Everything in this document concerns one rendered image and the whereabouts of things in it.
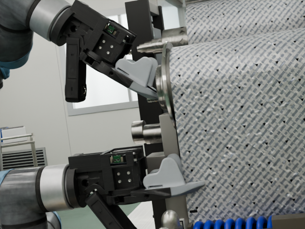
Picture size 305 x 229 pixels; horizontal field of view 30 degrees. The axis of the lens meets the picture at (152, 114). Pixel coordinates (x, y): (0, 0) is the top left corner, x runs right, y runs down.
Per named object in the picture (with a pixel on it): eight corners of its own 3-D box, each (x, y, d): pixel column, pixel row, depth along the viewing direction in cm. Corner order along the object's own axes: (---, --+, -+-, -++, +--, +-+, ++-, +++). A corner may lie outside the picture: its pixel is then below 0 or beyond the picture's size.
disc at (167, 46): (185, 126, 101) (174, 43, 101) (188, 126, 101) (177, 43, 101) (169, 135, 87) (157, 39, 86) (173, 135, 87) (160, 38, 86)
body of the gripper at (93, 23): (130, 34, 92) (69, -4, 94) (103, 79, 94) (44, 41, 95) (140, 37, 100) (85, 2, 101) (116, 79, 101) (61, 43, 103)
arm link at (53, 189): (43, 216, 90) (62, 205, 98) (71, 214, 89) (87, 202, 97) (36, 170, 89) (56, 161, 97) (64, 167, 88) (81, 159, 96)
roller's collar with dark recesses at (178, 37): (169, 60, 122) (166, 30, 122) (197, 56, 121) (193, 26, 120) (164, 60, 116) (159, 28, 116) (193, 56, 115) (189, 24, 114)
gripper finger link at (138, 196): (168, 189, 84) (111, 194, 86) (169, 199, 84) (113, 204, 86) (174, 183, 89) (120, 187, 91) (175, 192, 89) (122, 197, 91)
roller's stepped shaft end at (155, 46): (140, 57, 122) (138, 42, 122) (167, 52, 120) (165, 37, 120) (136, 56, 119) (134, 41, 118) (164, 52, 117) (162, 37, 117)
